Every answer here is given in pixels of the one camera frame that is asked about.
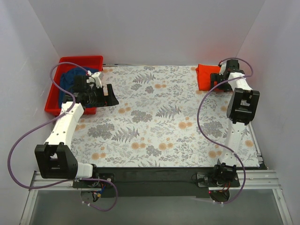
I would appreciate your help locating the floral table mat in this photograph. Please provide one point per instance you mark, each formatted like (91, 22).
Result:
(162, 119)

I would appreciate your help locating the blue t shirt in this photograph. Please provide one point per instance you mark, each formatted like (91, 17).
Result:
(67, 80)

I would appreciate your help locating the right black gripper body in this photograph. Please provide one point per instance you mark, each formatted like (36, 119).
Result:
(216, 79)

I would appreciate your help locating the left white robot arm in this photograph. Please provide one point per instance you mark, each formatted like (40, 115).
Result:
(54, 158)

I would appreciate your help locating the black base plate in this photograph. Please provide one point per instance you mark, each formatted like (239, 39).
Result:
(125, 190)

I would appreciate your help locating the orange t shirt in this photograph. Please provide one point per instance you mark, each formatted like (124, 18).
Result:
(203, 76)

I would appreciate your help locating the red plastic bin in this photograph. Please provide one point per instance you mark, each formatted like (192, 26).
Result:
(94, 61)

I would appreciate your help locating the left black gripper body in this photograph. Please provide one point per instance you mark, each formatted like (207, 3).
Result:
(104, 96)

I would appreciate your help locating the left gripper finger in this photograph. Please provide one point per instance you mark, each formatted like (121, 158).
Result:
(110, 91)
(111, 101)

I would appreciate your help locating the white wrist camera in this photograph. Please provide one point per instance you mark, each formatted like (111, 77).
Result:
(95, 78)
(222, 66)

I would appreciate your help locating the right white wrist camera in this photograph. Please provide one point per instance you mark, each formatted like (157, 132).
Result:
(222, 66)

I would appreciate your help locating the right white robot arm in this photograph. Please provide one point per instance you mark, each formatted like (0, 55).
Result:
(240, 112)

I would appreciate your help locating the aluminium mounting rail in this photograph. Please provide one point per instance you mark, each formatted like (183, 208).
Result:
(252, 179)

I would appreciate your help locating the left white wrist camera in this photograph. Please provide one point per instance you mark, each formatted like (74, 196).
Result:
(95, 78)

